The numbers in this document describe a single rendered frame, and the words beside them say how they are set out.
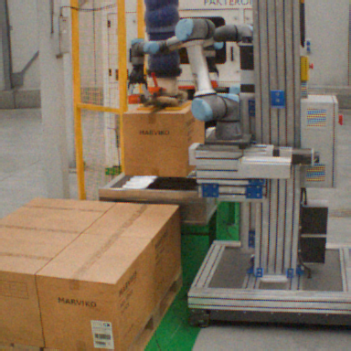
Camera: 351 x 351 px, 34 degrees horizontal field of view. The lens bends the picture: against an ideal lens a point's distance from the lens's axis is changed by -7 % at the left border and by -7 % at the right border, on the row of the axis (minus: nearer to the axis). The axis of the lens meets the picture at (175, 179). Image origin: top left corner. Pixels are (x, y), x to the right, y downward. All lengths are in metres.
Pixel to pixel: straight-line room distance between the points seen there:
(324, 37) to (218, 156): 9.43
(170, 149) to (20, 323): 1.51
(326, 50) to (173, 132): 8.86
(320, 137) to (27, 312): 1.74
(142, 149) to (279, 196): 0.99
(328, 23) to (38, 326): 10.34
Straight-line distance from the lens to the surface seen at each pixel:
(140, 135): 3.76
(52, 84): 4.65
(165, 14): 3.86
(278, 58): 3.14
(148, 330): 3.27
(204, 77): 2.95
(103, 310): 2.67
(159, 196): 3.74
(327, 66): 12.35
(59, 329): 2.83
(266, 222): 3.32
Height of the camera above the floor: 1.60
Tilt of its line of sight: 14 degrees down
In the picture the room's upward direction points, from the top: 2 degrees counter-clockwise
